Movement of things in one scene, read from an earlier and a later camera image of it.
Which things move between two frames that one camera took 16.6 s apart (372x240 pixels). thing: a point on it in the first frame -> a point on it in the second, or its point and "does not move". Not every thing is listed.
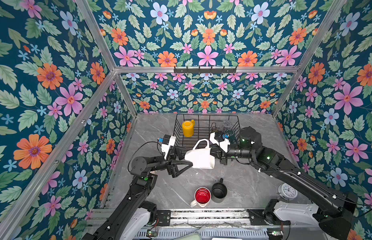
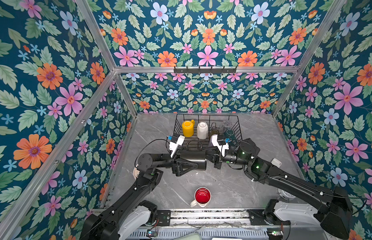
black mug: x=219 y=189 -> x=195 y=153
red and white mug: x=202 y=196 does not move
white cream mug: x=201 y=158 -> x=202 y=130
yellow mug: x=188 y=128 does not move
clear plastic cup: x=226 y=124 does not move
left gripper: x=172 y=168 does not move
